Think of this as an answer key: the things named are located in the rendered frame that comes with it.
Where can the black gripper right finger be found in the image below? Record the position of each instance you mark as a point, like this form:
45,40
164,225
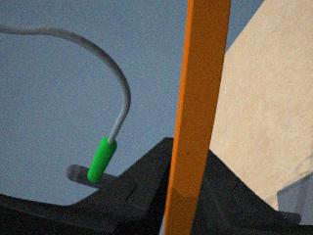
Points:
227,207

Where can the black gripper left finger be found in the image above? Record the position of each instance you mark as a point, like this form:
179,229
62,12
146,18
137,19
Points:
132,204

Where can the orange handle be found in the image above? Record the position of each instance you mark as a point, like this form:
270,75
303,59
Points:
201,71

